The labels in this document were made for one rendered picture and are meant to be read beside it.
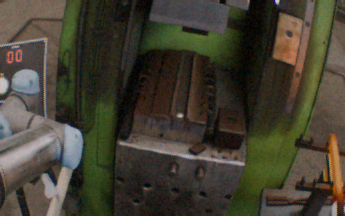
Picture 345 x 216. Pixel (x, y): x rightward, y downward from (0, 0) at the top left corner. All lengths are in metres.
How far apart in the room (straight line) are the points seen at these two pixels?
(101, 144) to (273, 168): 0.63
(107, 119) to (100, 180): 0.29
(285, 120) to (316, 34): 0.36
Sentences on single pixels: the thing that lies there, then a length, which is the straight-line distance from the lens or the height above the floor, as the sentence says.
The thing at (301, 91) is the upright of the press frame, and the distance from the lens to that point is 1.43.
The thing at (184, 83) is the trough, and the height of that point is 0.99.
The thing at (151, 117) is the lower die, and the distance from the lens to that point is 1.29.
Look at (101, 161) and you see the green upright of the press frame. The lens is 1.63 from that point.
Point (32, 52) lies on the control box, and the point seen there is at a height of 1.17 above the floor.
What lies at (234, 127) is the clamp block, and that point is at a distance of 1.32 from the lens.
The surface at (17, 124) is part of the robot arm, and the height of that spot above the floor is 1.26.
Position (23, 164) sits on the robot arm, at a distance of 0.55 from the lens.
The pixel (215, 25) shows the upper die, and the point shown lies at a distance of 1.15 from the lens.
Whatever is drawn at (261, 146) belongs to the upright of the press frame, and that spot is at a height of 0.84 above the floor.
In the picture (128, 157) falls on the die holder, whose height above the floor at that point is 0.87.
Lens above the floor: 1.71
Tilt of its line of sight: 33 degrees down
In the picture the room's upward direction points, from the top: 10 degrees clockwise
